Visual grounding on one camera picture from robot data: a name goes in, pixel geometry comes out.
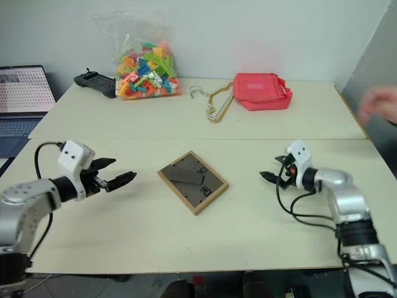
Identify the person's bare hand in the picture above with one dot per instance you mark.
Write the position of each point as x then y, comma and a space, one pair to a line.
380, 101

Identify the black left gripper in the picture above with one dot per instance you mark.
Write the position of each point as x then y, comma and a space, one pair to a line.
91, 183

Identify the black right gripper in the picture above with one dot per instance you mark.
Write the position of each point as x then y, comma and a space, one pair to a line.
288, 175

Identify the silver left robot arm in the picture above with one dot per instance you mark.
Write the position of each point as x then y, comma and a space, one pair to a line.
21, 211

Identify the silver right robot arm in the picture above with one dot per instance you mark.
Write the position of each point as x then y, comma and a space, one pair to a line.
350, 201

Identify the black handheld controller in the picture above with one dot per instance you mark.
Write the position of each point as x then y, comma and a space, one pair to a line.
96, 81

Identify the white clothes hanger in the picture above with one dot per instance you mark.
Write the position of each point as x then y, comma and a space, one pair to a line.
224, 105

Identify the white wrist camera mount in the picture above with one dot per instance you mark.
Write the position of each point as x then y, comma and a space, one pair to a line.
302, 158
73, 158

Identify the clear bag of colourful bricks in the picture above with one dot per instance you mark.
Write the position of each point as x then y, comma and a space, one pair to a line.
145, 74

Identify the dark rounded shape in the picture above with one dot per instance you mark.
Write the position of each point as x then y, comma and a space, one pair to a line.
178, 288

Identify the laptop computer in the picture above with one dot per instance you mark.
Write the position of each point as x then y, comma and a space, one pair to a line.
21, 93

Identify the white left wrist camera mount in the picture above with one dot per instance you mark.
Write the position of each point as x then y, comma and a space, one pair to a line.
73, 158

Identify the red fabric bag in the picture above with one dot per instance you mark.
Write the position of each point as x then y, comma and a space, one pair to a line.
260, 90

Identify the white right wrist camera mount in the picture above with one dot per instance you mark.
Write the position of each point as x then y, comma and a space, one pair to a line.
302, 158

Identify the wooden picture frame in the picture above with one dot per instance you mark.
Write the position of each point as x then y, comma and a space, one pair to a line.
192, 183

